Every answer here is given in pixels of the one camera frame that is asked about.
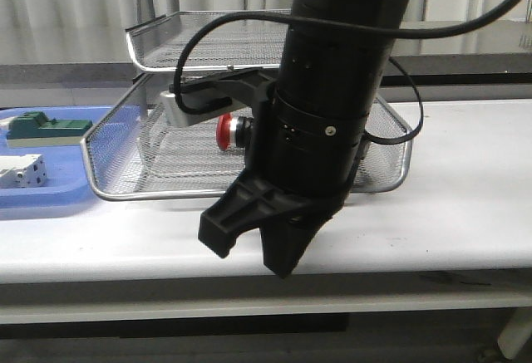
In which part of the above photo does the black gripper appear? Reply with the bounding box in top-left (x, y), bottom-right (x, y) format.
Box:
top-left (198, 88), bottom-right (370, 278)

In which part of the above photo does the red emergency stop button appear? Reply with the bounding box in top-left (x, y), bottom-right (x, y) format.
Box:
top-left (215, 113), bottom-right (254, 151)

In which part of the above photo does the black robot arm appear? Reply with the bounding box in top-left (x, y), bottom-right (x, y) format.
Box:
top-left (255, 0), bottom-right (410, 277)

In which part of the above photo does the white circuit breaker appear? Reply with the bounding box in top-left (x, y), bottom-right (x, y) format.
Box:
top-left (1, 154), bottom-right (48, 189)

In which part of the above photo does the green and beige terminal block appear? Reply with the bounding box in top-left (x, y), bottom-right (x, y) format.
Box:
top-left (6, 111), bottom-right (93, 148)

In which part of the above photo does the dark stone counter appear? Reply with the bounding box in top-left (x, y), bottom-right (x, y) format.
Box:
top-left (1, 21), bottom-right (531, 86)

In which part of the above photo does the black cable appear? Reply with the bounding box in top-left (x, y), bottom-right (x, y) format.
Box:
top-left (172, 0), bottom-right (532, 147)

